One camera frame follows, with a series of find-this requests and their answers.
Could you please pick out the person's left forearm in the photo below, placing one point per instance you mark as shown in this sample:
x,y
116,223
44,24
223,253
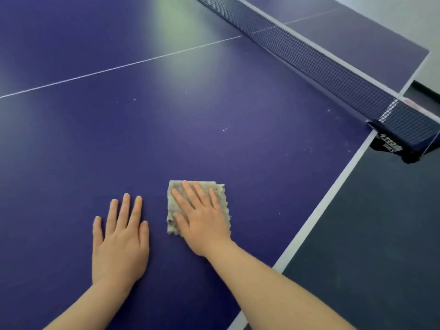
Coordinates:
x,y
92,305

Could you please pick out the black net post clamp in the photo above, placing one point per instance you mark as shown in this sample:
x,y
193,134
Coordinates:
x,y
392,146

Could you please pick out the blue table tennis table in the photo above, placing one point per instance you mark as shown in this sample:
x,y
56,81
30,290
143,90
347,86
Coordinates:
x,y
172,134

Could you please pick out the dark blue table tennis net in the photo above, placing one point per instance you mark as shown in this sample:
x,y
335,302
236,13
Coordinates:
x,y
326,72

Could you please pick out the person's right forearm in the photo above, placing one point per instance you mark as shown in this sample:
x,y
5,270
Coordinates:
x,y
275,292

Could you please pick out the person's right hand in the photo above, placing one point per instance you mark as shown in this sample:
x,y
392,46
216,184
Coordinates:
x,y
206,226

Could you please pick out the grey cleaning cloth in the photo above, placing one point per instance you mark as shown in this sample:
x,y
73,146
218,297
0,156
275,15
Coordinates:
x,y
171,206

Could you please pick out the person's left hand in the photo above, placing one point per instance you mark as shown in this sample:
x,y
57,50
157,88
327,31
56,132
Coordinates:
x,y
120,250

